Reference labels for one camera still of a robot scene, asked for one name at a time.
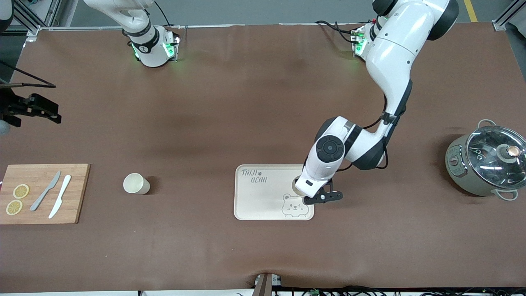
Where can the white plastic cup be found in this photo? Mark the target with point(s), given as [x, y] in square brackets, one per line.
[133, 183]
[296, 185]

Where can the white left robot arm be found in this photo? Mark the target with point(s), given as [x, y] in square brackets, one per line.
[390, 53]

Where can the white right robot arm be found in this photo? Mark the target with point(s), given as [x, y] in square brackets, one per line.
[150, 49]

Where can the cream bear print tray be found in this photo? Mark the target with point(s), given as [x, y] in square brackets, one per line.
[259, 201]

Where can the lemon slice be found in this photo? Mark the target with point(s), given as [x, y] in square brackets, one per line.
[21, 191]
[14, 207]

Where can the white plastic knife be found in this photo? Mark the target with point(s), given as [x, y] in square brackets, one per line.
[64, 187]

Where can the grey plastic knife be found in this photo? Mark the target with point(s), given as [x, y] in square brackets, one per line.
[39, 200]

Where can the bamboo cutting board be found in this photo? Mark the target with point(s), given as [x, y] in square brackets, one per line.
[78, 185]

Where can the brown table mat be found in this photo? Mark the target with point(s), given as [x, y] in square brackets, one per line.
[263, 102]

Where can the grey-green cooking pot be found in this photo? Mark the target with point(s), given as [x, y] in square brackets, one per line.
[460, 176]

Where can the glass pot lid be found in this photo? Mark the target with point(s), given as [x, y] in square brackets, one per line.
[489, 164]

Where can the aluminium frame profile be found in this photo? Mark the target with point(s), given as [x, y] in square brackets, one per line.
[499, 25]
[35, 31]

